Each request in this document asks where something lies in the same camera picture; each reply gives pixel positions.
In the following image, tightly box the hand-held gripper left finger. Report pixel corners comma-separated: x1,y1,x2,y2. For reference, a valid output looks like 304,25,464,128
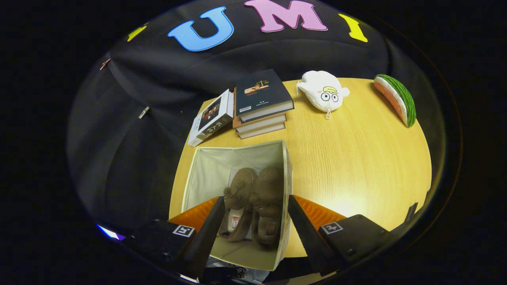
126,196,226,280

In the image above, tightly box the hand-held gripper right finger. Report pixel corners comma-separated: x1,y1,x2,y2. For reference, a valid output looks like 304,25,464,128
288,194,393,277

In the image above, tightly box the brown suede shoe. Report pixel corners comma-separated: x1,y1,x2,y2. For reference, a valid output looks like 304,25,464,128
250,166,285,250
218,167,258,242

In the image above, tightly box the beige fabric storage box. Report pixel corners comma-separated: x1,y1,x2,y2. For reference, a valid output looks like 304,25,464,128
181,139,293,272

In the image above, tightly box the lit computer screen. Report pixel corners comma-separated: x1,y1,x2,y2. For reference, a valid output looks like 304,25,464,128
96,224,126,241

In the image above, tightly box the thin brown book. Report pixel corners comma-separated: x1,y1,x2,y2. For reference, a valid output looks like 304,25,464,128
238,123,286,140

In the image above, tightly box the white picture-cover book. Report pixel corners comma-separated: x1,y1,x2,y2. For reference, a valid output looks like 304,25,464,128
187,89,235,147

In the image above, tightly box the brown cover book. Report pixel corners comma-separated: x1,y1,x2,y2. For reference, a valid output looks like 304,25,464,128
233,88,287,134

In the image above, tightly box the white plush toy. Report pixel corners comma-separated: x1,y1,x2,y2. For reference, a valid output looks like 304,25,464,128
296,70,350,120

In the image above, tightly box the dark blue hardcover book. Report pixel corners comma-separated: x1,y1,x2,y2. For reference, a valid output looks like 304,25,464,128
235,68,295,122

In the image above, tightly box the watermelon slice plush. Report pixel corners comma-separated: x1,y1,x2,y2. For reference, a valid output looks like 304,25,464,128
374,74,417,127

